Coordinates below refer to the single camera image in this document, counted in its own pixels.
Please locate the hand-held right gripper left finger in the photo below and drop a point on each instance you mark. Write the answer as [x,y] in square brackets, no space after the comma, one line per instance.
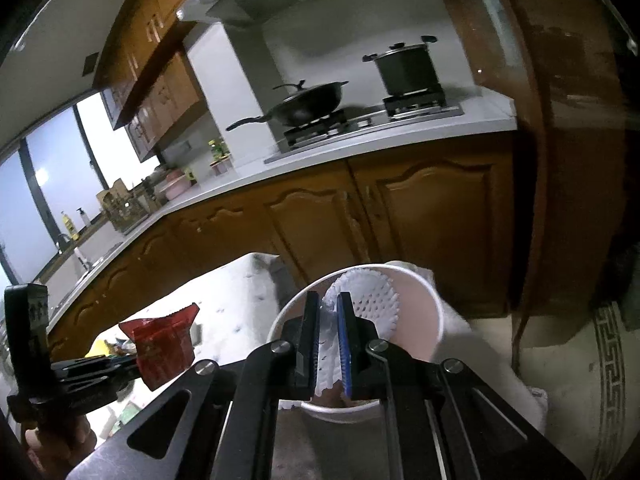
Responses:
[311,340]

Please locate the pink waste bin white rim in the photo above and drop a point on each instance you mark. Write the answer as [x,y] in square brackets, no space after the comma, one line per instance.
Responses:
[422,320]

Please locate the wooden kitchen cabinets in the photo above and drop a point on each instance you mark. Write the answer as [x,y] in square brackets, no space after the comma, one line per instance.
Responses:
[160,95]
[435,220]

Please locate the person's left hand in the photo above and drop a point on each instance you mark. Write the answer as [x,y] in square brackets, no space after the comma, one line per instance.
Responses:
[55,452]

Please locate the white seasoning jar set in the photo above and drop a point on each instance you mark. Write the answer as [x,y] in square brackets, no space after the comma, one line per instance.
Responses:
[220,167]

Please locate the black wok with lid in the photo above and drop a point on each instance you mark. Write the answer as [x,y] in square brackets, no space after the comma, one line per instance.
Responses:
[310,105]

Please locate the kitchen window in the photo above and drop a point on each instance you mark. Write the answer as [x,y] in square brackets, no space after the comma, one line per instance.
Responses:
[55,160]

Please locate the gas stove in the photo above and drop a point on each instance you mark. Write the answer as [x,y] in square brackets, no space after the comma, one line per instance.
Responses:
[350,125]

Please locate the metal sink faucet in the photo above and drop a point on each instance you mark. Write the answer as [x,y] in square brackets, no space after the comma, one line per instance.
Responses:
[62,242]

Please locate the white kitchen countertop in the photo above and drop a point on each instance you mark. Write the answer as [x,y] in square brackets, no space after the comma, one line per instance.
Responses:
[240,175]

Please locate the black cooking pot with lid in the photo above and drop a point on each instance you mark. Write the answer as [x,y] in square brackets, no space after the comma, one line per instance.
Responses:
[406,72]

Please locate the yellow dish soap bottle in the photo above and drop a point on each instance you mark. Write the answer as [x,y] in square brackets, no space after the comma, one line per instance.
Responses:
[70,227]

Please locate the wooden upper kitchen cabinets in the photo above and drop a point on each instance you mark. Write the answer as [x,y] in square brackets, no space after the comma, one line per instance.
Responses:
[160,95]

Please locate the small yellow green object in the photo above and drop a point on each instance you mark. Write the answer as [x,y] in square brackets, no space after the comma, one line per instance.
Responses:
[190,175]

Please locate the red translucent plastic wrapper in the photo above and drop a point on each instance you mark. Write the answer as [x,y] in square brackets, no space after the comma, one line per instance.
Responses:
[160,345]

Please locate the wooden utensil rack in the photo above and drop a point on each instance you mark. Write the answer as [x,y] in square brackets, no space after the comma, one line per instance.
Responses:
[122,207]

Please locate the yellow cloth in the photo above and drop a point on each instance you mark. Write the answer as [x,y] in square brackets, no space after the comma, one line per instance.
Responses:
[100,349]

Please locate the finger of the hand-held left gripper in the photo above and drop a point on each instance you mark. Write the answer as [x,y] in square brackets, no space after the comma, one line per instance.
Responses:
[95,385]
[95,363]

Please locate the pink plastic basin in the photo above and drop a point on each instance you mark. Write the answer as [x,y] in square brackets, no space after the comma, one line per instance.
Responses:
[174,185]

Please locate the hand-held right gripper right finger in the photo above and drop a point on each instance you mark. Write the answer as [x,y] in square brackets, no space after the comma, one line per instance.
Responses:
[346,345]

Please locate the white floral tablecloth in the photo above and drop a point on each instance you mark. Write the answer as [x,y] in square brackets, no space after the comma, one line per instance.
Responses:
[235,300]

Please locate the wooden lower kitchen cabinets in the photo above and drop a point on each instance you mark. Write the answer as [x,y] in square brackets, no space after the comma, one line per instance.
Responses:
[435,220]

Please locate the chrome sink faucet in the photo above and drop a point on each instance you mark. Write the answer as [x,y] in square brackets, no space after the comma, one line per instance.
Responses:
[81,259]

